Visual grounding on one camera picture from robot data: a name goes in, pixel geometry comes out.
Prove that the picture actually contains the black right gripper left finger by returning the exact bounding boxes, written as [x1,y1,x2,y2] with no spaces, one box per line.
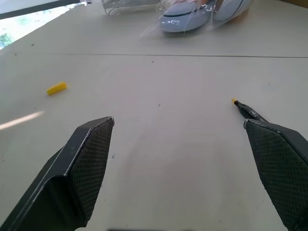
[0,116,115,231]

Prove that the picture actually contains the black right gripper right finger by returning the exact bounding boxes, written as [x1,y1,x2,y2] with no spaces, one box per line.
[243,118,308,231]

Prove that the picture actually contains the black marker yellow tip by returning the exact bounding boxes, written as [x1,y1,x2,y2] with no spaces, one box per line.
[231,97,271,124]

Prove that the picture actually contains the yellow marker cap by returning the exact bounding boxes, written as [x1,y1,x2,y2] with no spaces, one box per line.
[46,81,68,96]

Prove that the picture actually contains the light blue shoe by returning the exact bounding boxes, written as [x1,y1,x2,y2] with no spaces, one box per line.
[213,0,255,24]
[160,0,215,33]

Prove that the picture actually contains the blue shoes in plastic bag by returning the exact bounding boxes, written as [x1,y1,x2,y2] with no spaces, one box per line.
[139,0,256,38]

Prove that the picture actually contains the wire rack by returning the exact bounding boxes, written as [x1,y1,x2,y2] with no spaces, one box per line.
[101,0,164,16]

